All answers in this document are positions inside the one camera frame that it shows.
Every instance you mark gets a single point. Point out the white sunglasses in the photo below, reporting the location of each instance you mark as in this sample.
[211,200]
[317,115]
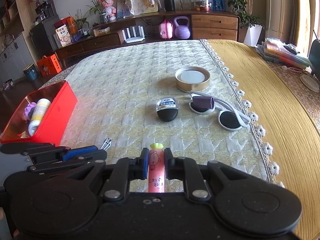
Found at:
[228,117]

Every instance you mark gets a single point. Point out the snack box on cabinet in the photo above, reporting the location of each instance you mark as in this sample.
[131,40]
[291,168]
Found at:
[63,35]

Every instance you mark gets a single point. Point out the stack of colourful folders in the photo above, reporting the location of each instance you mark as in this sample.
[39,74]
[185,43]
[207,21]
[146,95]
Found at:
[274,50]

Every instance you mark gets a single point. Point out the quilted cream yellow mat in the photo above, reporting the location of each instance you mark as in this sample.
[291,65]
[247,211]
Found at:
[175,93]

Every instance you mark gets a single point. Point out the mustard yellow table runner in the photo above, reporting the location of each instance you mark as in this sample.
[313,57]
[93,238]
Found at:
[289,130]

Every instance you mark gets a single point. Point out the teal waste bin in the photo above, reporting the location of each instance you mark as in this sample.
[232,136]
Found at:
[31,72]

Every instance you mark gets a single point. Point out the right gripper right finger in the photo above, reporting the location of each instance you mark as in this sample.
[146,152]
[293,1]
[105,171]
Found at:
[190,173]

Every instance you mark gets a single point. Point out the plastic bag of fruit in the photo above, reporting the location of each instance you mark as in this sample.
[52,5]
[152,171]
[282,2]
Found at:
[202,5]

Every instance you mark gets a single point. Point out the round beige coaster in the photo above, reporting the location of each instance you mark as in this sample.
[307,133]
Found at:
[310,83]

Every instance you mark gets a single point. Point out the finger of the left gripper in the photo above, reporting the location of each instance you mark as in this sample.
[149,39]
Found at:
[89,157]
[70,154]

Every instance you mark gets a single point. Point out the round gold tin lid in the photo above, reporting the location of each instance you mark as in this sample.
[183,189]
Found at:
[192,78]

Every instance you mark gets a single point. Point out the purple kettlebell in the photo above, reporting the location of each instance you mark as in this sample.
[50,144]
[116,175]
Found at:
[182,31]

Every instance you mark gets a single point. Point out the red metal tin box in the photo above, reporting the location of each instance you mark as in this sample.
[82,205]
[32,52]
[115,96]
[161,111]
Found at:
[54,122]

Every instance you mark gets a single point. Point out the wooden tv cabinet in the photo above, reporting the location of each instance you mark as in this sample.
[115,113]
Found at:
[221,25]

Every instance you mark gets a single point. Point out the potted tree white planter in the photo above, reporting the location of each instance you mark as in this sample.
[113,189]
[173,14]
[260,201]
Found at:
[243,9]

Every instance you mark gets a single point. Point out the blue photo card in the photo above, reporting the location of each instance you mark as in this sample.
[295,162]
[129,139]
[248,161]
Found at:
[218,5]

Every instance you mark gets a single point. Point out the white wifi router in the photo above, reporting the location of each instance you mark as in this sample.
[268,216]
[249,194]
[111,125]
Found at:
[133,34]

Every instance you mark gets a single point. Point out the pink toy suitcase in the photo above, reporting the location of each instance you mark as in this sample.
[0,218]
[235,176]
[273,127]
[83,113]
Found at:
[166,30]

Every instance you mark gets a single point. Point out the orange gift bag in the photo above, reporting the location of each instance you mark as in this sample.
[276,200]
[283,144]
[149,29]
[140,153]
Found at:
[49,65]

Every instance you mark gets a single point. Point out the pink plush doll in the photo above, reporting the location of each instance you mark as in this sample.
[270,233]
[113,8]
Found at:
[108,10]

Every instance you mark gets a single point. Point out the black mini fridge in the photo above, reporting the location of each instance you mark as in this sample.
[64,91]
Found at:
[43,34]

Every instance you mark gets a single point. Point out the small purple box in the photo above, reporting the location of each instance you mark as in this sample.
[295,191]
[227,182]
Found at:
[203,102]

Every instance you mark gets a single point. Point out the clear bottle black cap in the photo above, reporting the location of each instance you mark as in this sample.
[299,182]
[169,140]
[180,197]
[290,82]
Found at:
[167,109]

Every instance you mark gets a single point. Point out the white yellow vitamin bottle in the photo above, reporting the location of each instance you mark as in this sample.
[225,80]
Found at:
[38,114]

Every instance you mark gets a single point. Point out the purple spiky toy figure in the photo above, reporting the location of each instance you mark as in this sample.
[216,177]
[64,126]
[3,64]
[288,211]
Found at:
[28,110]

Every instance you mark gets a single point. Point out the black cylinder speaker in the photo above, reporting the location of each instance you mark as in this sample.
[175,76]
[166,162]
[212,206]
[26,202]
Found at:
[169,5]

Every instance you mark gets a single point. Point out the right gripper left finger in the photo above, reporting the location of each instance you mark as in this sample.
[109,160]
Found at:
[119,176]

